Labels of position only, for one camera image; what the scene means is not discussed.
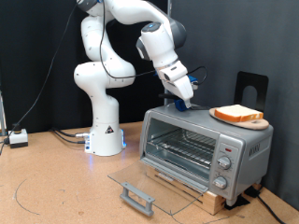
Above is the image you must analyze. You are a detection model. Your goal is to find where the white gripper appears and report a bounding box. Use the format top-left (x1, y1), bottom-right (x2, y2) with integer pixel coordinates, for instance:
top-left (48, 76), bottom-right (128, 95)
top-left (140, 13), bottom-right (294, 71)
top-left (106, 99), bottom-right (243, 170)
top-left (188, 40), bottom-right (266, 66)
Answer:
top-left (155, 60), bottom-right (194, 109)

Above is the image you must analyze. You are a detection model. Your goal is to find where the white bread slice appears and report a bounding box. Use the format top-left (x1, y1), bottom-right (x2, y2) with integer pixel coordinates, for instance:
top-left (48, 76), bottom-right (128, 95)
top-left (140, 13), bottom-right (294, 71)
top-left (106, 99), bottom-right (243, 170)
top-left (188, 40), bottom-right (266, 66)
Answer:
top-left (214, 104), bottom-right (264, 123)

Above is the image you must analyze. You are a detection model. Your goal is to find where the silver oven knob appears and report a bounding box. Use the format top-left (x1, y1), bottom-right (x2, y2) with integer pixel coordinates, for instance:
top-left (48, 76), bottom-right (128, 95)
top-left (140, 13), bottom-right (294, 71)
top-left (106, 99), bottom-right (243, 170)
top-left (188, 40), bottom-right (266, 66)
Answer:
top-left (212, 175), bottom-right (229, 190)
top-left (217, 155), bottom-right (233, 171)

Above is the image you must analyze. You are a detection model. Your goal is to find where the silver toaster oven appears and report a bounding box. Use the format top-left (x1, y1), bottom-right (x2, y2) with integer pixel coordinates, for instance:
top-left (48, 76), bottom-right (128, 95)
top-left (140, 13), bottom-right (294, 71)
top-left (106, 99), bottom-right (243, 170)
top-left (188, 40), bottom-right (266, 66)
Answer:
top-left (138, 102), bottom-right (275, 207)

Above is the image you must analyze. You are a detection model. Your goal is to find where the round wooden serving board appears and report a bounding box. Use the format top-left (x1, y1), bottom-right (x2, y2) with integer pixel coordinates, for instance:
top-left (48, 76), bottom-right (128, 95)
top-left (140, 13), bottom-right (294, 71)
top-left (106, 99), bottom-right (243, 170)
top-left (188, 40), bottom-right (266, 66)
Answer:
top-left (208, 106), bottom-right (270, 131)

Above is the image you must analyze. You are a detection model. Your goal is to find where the vertical metal pole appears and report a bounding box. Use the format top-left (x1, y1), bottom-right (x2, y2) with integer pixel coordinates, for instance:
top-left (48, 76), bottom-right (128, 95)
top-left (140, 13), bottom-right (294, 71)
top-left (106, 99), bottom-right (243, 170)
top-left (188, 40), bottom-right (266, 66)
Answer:
top-left (164, 0), bottom-right (173, 105)

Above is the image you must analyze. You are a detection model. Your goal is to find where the slatted wooden riser block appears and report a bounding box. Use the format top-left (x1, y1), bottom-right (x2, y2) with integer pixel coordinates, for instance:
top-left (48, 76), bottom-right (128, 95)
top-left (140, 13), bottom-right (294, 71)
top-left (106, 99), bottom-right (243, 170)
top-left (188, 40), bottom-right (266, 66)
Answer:
top-left (145, 164), bottom-right (227, 217)

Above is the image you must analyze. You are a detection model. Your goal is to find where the black foam pad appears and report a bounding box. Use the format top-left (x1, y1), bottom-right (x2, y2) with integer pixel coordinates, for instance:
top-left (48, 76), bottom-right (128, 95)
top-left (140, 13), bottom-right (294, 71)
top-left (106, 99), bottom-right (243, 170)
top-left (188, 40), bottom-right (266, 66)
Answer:
top-left (224, 186), bottom-right (262, 211)

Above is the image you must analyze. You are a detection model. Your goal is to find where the emergency stop button box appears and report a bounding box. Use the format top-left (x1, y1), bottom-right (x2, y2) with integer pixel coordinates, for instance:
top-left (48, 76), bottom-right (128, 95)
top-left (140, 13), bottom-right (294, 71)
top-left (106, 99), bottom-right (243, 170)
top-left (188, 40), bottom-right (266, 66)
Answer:
top-left (7, 123), bottom-right (29, 149)

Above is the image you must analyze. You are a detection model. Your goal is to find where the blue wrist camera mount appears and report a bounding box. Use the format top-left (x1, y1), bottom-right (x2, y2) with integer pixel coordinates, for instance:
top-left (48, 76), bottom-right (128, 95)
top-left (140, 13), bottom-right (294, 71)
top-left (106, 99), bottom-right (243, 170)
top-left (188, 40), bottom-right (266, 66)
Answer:
top-left (186, 74), bottom-right (199, 91)

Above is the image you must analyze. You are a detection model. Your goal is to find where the wire oven rack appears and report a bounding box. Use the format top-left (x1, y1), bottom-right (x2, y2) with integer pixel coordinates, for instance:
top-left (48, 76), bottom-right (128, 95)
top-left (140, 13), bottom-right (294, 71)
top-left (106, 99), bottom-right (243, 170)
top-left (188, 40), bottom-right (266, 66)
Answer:
top-left (146, 128), bottom-right (218, 171)

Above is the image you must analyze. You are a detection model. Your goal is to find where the black metal bracket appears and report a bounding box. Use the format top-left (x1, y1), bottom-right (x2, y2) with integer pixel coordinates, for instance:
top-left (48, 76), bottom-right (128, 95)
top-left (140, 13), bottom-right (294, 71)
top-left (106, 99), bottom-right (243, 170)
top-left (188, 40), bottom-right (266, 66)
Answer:
top-left (234, 71), bottom-right (270, 114)

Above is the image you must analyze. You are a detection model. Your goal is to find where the black cable with silver connector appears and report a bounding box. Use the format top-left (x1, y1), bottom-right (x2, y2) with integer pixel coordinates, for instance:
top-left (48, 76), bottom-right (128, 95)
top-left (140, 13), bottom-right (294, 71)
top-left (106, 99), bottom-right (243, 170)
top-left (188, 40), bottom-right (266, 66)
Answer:
top-left (50, 126), bottom-right (92, 138)

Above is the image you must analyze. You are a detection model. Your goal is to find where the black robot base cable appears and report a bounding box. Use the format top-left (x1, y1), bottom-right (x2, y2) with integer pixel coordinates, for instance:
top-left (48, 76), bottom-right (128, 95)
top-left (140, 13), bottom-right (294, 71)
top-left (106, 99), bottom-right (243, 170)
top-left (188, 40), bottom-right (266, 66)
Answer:
top-left (51, 130), bottom-right (87, 145)

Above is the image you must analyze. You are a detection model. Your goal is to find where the black oven power cord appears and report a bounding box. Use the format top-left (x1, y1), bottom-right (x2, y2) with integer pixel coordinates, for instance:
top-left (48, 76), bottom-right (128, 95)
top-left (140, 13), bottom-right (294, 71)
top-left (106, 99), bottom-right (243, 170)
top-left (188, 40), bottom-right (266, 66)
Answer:
top-left (256, 194), bottom-right (286, 224)

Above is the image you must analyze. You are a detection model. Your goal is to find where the grey metal frame leg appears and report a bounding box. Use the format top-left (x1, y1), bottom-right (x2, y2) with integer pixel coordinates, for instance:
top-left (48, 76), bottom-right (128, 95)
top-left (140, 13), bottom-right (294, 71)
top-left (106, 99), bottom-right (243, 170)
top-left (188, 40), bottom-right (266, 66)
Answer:
top-left (0, 90), bottom-right (7, 137)

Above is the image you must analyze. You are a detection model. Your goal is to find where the long black hanging cable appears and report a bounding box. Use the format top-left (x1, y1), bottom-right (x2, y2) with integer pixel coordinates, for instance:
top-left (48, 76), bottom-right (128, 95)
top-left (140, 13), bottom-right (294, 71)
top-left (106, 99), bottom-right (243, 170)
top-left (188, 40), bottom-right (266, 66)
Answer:
top-left (0, 3), bottom-right (78, 157)

